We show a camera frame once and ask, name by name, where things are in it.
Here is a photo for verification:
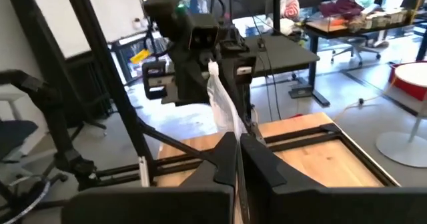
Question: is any maroon cloth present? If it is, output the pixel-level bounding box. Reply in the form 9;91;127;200
318;0;364;18

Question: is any white whiteboard on stand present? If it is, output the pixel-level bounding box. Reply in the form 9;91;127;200
25;0;147;60

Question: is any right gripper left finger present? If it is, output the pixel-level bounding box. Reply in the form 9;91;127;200
61;132;238;224

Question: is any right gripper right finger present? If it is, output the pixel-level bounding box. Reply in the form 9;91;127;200
240;133;427;224

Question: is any silver metal bracket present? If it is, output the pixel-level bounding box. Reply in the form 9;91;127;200
138;155;151;187

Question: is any cluttered wooden table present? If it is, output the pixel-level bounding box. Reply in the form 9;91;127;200
305;3;427;61

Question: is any dark grey desk panel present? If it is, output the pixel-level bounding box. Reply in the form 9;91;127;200
161;33;331;107

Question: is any yellow tag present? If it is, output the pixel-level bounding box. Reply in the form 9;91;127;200
129;49;151;65

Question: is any black desk cable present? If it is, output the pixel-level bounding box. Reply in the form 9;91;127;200
252;15;283;121

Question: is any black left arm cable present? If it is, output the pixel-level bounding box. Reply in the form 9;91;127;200
176;0;228;18

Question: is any black mesh office chair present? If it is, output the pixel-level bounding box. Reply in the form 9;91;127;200
0;119;69;224

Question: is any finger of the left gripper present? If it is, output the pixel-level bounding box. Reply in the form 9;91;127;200
216;55;253;125
173;49;214;105

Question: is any white floor lamp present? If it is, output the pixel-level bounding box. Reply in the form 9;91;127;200
376;61;427;169

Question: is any yellow cable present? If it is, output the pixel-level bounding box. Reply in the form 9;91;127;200
332;77;398;121

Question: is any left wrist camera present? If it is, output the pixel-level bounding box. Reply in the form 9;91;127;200
188;13;220;51

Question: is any clear plastic bag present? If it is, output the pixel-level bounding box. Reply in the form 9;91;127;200
205;59;250;141

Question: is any white red patterned object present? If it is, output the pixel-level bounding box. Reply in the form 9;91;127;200
280;0;301;21

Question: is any grey office chair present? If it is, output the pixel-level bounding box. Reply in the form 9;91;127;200
330;33;383;67

